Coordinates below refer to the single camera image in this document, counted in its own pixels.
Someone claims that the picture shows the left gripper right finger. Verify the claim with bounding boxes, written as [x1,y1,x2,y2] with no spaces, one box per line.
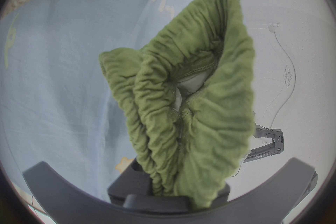
[215,184,231,202]

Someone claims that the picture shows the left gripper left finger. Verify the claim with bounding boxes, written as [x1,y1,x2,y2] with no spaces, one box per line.
[108,159,154,205]

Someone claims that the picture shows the green shorts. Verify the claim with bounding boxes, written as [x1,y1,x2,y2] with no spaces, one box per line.
[98,0,256,210]

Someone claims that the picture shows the bed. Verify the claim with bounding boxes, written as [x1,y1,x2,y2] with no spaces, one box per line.
[0,0,336,208]

